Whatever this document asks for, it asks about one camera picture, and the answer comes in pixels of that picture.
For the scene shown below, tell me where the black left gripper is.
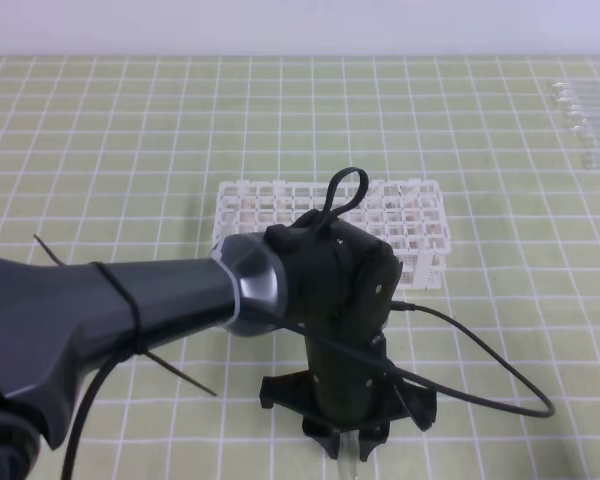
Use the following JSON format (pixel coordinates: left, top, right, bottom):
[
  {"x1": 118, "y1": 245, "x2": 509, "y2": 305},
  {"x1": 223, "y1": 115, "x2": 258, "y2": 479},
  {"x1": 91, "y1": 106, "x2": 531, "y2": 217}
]
[{"x1": 260, "y1": 299, "x2": 437, "y2": 462}]

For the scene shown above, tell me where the clear glass test tube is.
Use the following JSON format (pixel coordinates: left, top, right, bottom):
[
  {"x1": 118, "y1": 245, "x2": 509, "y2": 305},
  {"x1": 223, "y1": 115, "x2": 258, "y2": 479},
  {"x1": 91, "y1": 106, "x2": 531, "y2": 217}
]
[{"x1": 337, "y1": 430, "x2": 360, "y2": 480}]

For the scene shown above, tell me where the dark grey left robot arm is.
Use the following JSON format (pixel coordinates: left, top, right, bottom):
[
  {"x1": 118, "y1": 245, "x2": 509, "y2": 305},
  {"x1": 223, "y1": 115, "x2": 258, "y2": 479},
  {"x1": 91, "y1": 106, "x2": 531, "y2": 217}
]
[{"x1": 0, "y1": 220, "x2": 437, "y2": 479}]

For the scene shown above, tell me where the white test tube rack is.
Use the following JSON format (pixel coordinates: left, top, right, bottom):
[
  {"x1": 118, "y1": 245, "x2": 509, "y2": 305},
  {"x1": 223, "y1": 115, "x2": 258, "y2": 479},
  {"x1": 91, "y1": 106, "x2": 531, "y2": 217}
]
[{"x1": 212, "y1": 179, "x2": 451, "y2": 291}]

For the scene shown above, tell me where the green checkered tablecloth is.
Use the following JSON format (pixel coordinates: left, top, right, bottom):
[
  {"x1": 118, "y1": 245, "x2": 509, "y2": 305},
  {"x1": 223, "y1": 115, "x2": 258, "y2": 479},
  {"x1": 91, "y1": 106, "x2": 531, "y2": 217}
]
[{"x1": 0, "y1": 56, "x2": 600, "y2": 479}]

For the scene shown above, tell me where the clear test tube top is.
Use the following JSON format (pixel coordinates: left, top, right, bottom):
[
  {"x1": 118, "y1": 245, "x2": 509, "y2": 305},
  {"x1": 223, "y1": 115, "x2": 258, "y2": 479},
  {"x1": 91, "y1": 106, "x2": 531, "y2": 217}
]
[{"x1": 552, "y1": 80, "x2": 600, "y2": 97}]

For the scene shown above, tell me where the black camera cable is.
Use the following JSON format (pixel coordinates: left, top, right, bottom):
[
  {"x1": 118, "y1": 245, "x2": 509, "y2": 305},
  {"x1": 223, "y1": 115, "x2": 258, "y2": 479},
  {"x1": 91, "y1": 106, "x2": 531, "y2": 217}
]
[{"x1": 59, "y1": 167, "x2": 556, "y2": 480}]

